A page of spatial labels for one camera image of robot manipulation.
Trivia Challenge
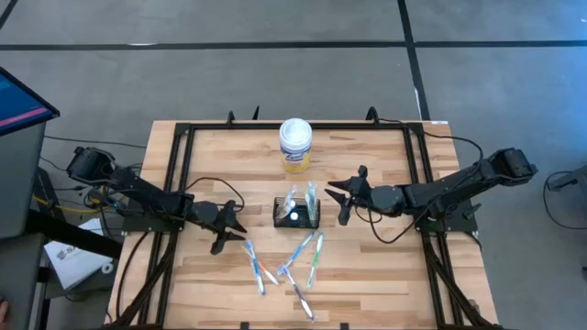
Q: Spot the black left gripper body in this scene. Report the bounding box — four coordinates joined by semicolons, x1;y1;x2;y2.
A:
189;199;234;257

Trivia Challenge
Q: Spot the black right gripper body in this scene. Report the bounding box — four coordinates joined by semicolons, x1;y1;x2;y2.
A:
337;164;408;227

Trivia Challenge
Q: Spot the Lysol disinfecting wipes canister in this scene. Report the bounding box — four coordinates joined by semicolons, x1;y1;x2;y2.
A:
278;117;314;174

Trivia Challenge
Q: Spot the black stand beam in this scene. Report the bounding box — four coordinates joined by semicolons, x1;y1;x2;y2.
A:
27;208;124;260

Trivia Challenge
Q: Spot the white printed carton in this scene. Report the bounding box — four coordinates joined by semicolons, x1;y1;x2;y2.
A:
44;217;116;291

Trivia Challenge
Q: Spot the grey stand leg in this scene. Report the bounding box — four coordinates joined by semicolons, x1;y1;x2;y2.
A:
548;164;587;192

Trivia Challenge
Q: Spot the grey equipment cabinet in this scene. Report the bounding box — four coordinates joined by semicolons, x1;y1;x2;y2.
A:
0;121;47;240

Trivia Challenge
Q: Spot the blue-screen monitor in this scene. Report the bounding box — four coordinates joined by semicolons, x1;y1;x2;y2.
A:
0;66;61;138

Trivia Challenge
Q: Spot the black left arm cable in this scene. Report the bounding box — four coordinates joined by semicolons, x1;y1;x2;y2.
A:
181;176;247;212

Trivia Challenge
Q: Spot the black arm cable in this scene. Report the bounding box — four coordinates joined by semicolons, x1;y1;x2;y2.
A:
181;176;247;212
364;117;485;245

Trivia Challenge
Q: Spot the black wire basket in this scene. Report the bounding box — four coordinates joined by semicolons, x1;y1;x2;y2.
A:
271;196;322;230

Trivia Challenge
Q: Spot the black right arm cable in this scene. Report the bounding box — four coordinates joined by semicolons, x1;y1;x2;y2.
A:
364;117;485;245

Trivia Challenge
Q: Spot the thin black floor cable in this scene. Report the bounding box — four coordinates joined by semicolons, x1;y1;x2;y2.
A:
43;135;148;150

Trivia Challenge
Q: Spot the yellow cable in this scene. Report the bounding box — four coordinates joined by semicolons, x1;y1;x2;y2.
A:
34;185;125;215

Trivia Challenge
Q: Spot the looped black floor cable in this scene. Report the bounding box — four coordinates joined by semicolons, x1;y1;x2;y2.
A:
543;170;587;230

